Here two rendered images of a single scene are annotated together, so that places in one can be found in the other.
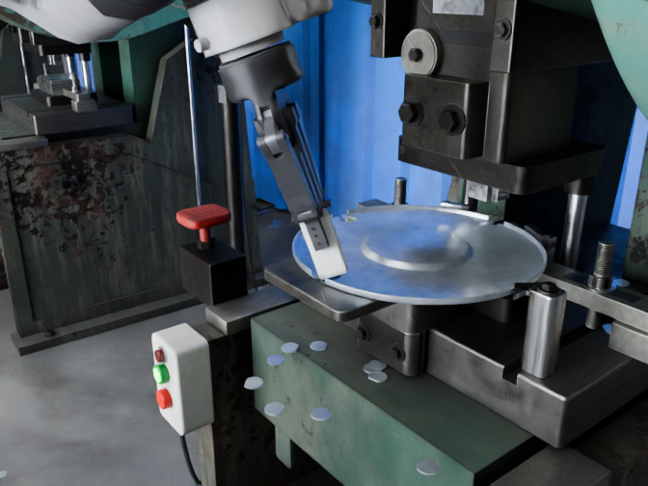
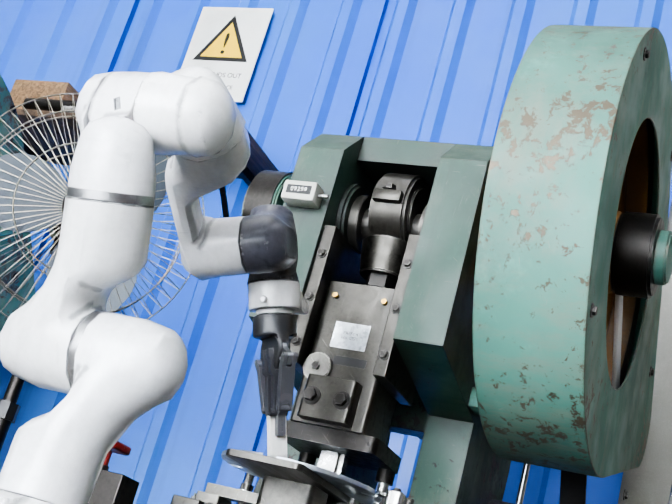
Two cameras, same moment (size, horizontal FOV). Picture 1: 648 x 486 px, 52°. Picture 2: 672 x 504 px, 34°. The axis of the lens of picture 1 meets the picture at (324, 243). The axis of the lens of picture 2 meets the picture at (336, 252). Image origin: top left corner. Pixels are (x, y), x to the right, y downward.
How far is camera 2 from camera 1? 1.39 m
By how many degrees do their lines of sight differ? 49
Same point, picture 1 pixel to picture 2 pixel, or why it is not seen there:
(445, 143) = (334, 413)
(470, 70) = (350, 379)
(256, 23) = (294, 299)
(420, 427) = not seen: outside the picture
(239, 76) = (276, 321)
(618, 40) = (477, 331)
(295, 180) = (290, 383)
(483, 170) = (348, 439)
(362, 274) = not seen: hidden behind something
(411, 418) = not seen: outside the picture
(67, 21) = (209, 260)
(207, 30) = (269, 293)
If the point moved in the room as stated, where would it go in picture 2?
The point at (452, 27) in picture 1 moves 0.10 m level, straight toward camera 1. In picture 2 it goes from (342, 355) to (362, 347)
